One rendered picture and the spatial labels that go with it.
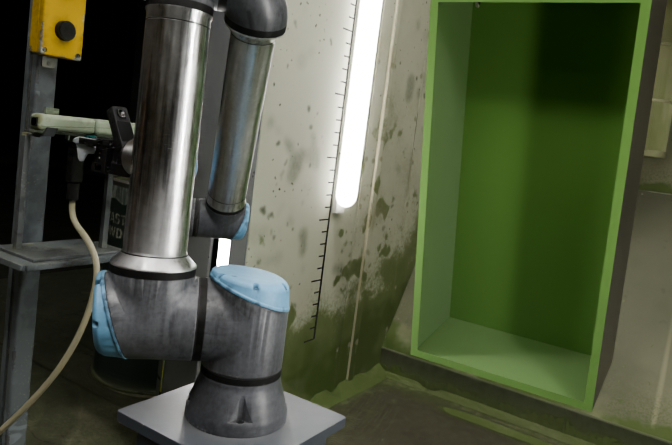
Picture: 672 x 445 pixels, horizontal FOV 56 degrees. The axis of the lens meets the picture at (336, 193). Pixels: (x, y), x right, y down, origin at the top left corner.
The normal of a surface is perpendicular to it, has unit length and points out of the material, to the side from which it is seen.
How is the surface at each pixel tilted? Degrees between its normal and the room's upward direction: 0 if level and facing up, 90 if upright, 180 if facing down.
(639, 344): 57
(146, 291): 87
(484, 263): 102
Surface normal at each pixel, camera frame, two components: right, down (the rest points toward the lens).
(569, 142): -0.54, 0.21
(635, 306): -0.39, -0.53
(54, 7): 0.83, 0.15
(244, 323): 0.17, 0.06
